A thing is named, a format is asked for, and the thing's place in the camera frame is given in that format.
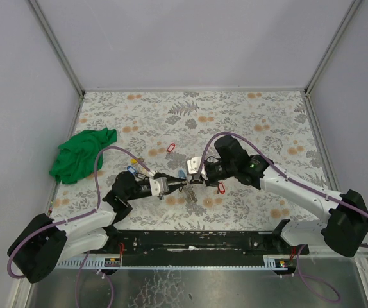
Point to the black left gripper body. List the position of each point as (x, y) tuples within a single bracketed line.
[(163, 183)]

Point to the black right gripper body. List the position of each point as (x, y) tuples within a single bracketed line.
[(204, 176)]

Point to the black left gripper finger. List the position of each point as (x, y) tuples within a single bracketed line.
[(171, 180), (175, 187)]

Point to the red outlined key tag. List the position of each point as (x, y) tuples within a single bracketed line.
[(171, 147)]

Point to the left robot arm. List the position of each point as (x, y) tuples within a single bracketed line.
[(46, 241)]

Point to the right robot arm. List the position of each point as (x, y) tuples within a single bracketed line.
[(341, 218)]

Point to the black outlined key tag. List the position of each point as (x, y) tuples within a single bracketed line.
[(140, 176)]

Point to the dark blue key tag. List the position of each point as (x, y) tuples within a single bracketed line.
[(132, 170)]

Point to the floral patterned tablecloth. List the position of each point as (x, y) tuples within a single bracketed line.
[(275, 123)]

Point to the green crumpled cloth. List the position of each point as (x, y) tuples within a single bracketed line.
[(76, 157)]

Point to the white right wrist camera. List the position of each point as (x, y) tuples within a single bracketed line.
[(194, 166)]

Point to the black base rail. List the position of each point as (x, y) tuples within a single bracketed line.
[(194, 248)]

